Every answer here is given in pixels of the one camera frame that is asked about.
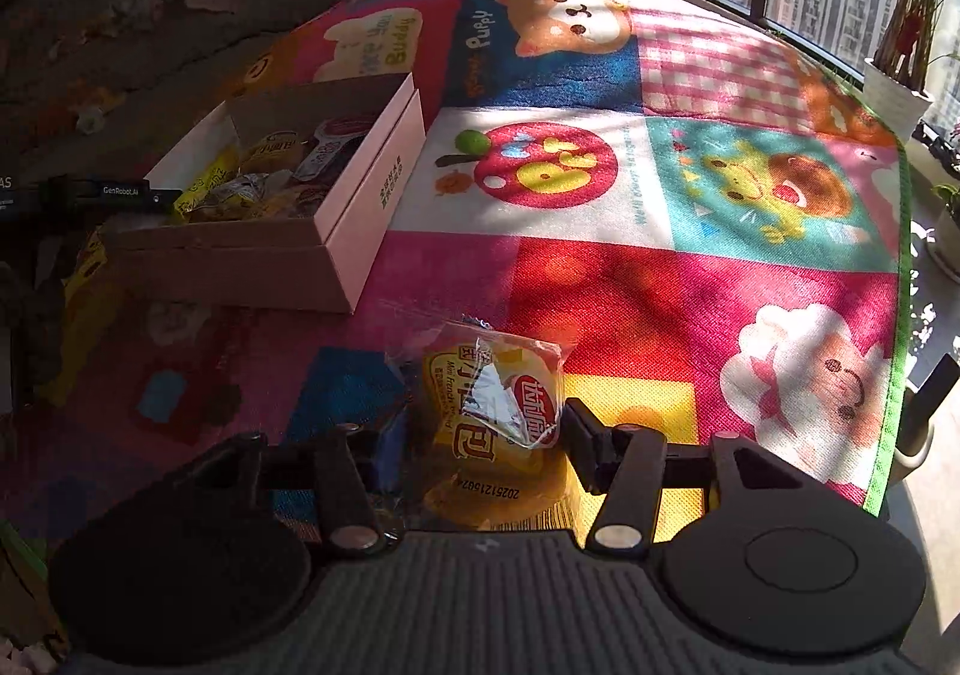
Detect potted plant in white pot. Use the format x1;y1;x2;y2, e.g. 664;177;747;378
862;0;960;142

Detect silver snack packet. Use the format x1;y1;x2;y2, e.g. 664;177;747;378
199;171;272;220

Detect printed cartoon play mat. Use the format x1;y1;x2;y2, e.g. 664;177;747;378
0;0;914;575

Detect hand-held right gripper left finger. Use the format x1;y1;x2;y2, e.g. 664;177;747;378
174;412;411;560

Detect pink cardboard box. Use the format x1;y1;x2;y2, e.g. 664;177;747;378
101;71;428;314

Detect orange plush toy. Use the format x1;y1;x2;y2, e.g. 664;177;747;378
69;88;127;134

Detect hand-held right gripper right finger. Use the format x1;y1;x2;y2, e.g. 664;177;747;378
559;397;826;560

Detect grey sofa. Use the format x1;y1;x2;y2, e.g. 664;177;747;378
0;0;466;181

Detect yellow snack packet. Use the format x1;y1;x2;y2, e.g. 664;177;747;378
172;146;242;224

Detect red label jelly cup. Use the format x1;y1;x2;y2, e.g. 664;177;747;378
319;115;377;141

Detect white jelly cup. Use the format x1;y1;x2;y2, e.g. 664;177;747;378
296;139;355;182

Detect clear yellow mini bread packet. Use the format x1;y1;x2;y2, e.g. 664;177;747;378
379;304;578;532
240;131;310;175

